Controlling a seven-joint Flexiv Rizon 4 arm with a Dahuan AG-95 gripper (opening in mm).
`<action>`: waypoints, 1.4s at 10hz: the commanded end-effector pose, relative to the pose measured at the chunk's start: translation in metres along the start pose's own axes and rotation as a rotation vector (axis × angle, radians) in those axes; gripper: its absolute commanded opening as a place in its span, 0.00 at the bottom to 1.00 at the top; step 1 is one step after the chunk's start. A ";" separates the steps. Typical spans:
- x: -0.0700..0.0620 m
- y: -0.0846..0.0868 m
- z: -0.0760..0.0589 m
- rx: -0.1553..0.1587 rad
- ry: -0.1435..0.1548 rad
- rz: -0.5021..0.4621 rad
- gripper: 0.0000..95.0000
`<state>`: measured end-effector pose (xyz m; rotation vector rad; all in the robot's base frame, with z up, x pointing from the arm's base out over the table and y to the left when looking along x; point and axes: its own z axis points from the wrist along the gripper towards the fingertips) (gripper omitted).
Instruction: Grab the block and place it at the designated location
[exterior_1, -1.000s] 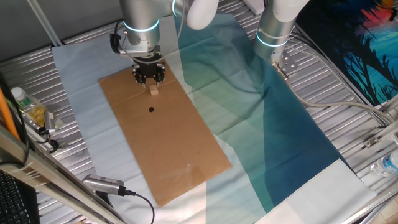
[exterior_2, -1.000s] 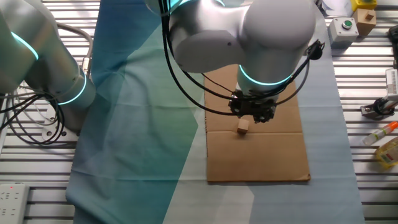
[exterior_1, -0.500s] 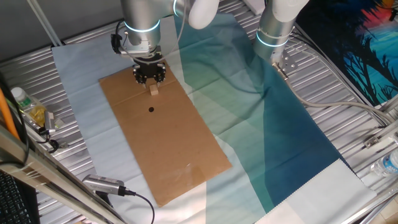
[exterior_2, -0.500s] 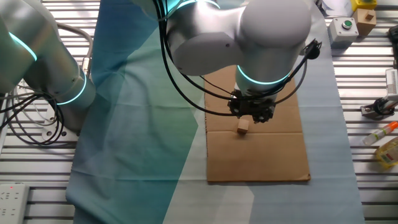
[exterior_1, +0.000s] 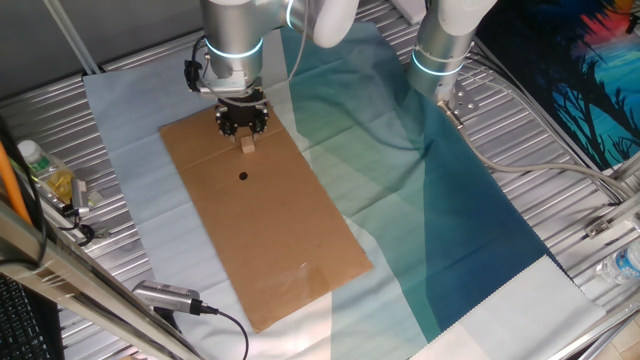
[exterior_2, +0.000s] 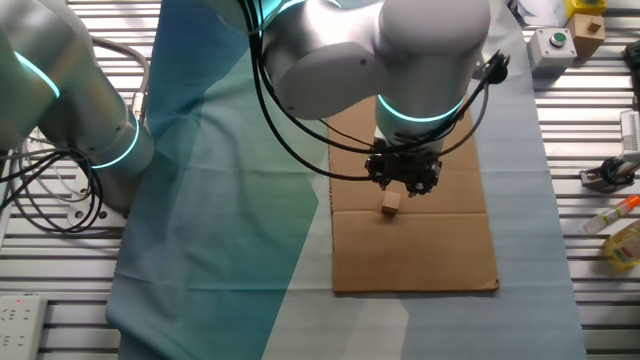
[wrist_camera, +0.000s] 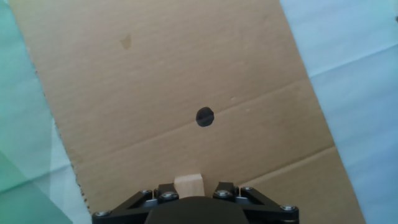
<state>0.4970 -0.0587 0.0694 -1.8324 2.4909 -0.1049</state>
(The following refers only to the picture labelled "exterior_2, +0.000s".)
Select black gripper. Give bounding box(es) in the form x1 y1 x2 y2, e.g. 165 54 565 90
364 149 444 199

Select small wooden cube block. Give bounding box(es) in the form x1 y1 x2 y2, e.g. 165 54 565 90
381 190 402 217

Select brown cardboard sheet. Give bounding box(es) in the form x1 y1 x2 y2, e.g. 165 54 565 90
327 97 501 295

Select blue green patterned cloth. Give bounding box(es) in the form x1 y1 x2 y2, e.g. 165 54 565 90
104 0 589 360

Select grey box with green button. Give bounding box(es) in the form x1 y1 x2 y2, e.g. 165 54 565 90
527 27 579 79

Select clear tube with orange cap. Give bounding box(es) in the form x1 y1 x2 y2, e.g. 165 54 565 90
582 194 640 235

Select white paper sheet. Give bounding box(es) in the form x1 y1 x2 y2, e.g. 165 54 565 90
508 0 571 27

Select yellow oil bottle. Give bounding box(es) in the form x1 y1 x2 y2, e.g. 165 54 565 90
602 219 640 273

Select tan wooden box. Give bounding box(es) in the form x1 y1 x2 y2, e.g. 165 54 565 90
564 13 607 59

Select black device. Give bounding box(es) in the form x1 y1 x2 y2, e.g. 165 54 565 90
623 39 640 112

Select white power strip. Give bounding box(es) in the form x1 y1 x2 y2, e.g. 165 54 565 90
0 293 49 360

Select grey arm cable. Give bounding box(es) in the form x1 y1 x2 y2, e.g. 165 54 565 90
438 82 490 157

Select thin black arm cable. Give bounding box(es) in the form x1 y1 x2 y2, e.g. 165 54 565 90
254 29 501 157

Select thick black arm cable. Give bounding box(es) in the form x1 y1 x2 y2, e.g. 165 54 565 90
239 0 376 182

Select black cable connector plug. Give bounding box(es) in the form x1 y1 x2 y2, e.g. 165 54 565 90
481 51 512 85

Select black metal camera clamp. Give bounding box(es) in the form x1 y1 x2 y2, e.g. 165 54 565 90
579 152 640 194

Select yellow switch box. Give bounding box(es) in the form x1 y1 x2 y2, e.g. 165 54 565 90
563 0 608 19

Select grey base hose cable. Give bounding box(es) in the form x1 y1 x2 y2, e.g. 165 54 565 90
89 35 151 124

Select black base cable bundle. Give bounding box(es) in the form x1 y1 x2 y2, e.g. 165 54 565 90
0 142 105 234

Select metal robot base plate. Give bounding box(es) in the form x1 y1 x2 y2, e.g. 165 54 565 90
66 172 127 229

